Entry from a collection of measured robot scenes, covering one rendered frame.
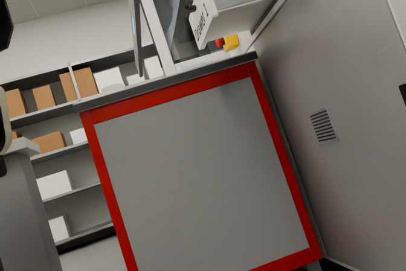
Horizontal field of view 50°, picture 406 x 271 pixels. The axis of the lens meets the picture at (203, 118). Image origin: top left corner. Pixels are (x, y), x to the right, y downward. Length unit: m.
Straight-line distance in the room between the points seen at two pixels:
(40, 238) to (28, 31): 4.41
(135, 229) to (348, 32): 0.79
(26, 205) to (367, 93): 1.21
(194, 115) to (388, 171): 0.61
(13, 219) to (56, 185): 3.33
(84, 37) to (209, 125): 4.53
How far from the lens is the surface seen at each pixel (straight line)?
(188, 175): 1.30
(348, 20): 0.91
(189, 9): 1.27
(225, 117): 1.33
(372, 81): 0.89
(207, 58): 2.08
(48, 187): 5.00
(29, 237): 1.67
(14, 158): 1.68
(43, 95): 5.15
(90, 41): 5.73
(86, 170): 5.43
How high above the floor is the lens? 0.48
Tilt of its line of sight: 5 degrees up
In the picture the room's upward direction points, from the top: 18 degrees counter-clockwise
